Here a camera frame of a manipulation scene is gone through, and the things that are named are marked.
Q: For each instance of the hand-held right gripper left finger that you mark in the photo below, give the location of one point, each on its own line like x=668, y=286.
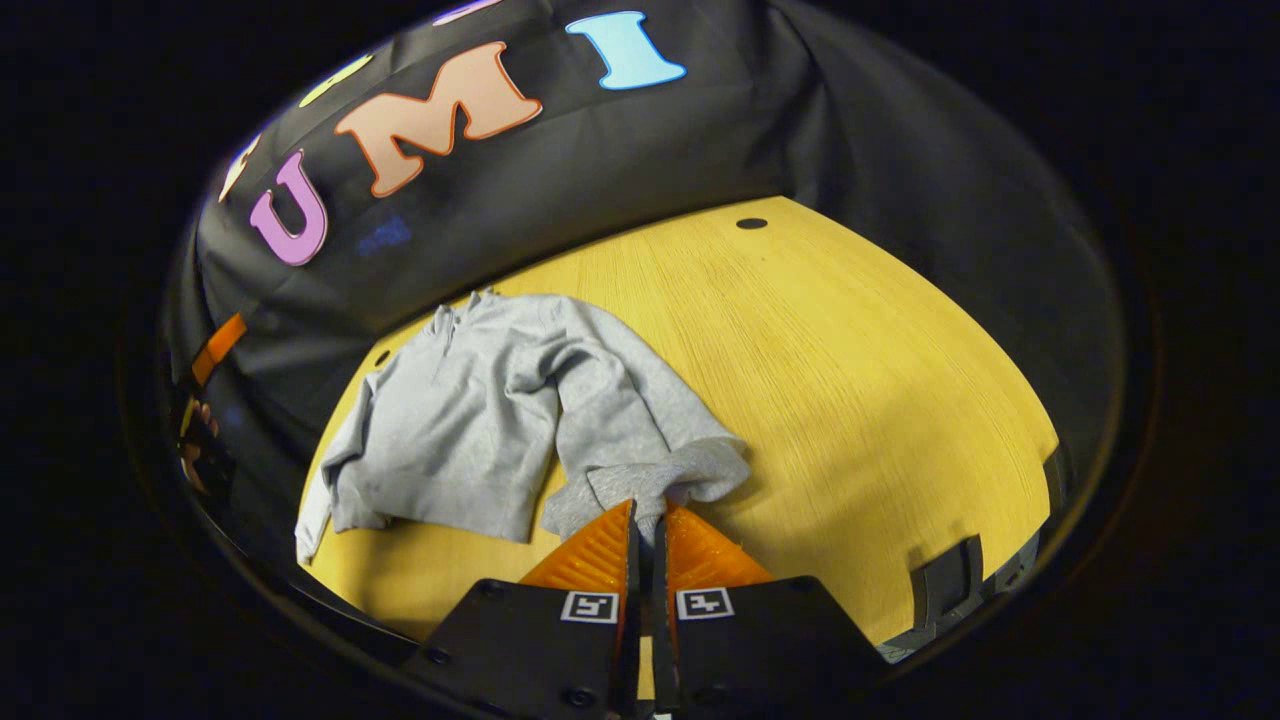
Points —
x=560, y=660

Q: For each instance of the grey zip-neck sweatshirt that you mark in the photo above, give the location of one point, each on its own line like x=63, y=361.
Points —
x=470, y=430

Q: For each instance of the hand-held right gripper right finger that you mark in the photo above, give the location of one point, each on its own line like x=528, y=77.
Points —
x=740, y=660

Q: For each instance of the black backdrop cloth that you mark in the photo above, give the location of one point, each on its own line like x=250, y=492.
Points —
x=900, y=180

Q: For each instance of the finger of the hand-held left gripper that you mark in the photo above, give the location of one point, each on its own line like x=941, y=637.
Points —
x=218, y=347

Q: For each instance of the black table edge bracket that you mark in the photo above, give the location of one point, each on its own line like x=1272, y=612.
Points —
x=945, y=585

